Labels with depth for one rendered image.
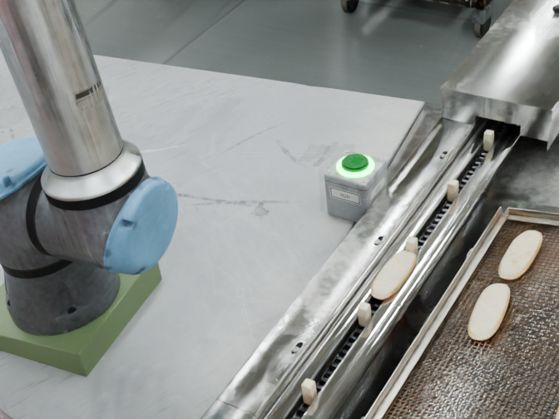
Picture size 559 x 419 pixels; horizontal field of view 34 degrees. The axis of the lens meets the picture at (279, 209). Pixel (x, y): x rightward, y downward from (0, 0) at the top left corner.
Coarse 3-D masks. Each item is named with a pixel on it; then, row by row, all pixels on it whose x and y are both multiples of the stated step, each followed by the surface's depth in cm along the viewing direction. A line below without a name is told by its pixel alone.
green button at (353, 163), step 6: (348, 156) 134; (354, 156) 134; (360, 156) 134; (342, 162) 133; (348, 162) 133; (354, 162) 133; (360, 162) 133; (366, 162) 132; (342, 168) 133; (348, 168) 132; (354, 168) 132; (360, 168) 132; (366, 168) 132
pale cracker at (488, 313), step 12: (492, 288) 110; (504, 288) 109; (480, 300) 109; (492, 300) 108; (504, 300) 108; (480, 312) 107; (492, 312) 106; (504, 312) 107; (468, 324) 106; (480, 324) 105; (492, 324) 105; (480, 336) 104
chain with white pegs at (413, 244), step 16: (480, 160) 142; (464, 176) 138; (448, 192) 133; (432, 224) 130; (416, 240) 124; (368, 304) 115; (368, 320) 116; (352, 336) 115; (304, 384) 106; (320, 384) 110; (304, 400) 107
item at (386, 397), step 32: (512, 224) 121; (480, 256) 116; (544, 256) 114; (448, 288) 111; (480, 288) 112; (416, 352) 105; (480, 352) 103; (544, 352) 100; (416, 384) 101; (480, 384) 99; (480, 416) 95; (512, 416) 94; (544, 416) 93
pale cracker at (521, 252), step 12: (516, 240) 116; (528, 240) 115; (540, 240) 115; (516, 252) 114; (528, 252) 114; (504, 264) 113; (516, 264) 112; (528, 264) 112; (504, 276) 112; (516, 276) 111
